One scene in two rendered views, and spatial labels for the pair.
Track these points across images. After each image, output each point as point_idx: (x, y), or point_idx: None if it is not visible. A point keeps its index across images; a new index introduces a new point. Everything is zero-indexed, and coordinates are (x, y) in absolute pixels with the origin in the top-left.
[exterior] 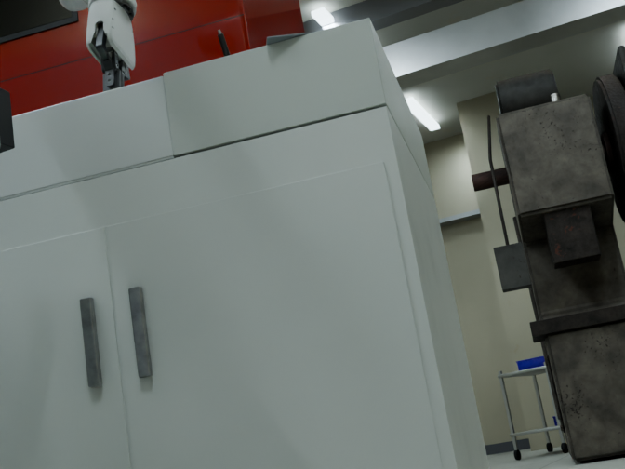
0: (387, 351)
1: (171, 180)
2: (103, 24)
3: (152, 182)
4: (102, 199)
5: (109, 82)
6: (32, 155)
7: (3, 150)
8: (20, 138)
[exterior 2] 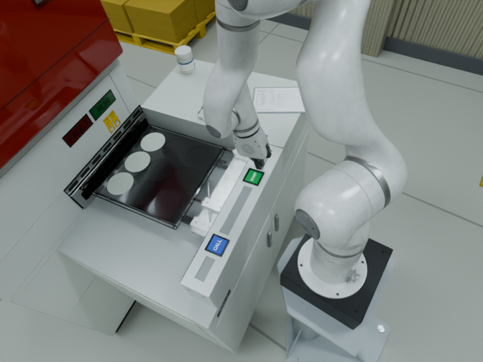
0: (302, 172)
1: (282, 179)
2: (267, 144)
3: (279, 184)
4: (270, 204)
5: (263, 164)
6: (256, 217)
7: None
8: (253, 217)
